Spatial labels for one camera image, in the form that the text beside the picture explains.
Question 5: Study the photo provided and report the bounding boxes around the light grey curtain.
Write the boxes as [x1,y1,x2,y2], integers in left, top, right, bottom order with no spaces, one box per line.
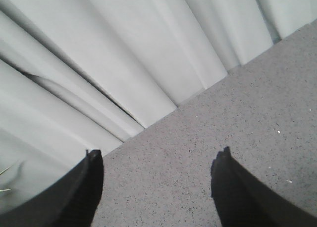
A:
[0,0,317,212]

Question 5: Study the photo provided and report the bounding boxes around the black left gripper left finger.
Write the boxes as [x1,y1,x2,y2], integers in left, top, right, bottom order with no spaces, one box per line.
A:
[0,150,104,227]

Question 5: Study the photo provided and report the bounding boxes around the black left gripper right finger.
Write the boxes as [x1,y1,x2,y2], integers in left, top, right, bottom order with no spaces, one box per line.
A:
[211,147,317,227]

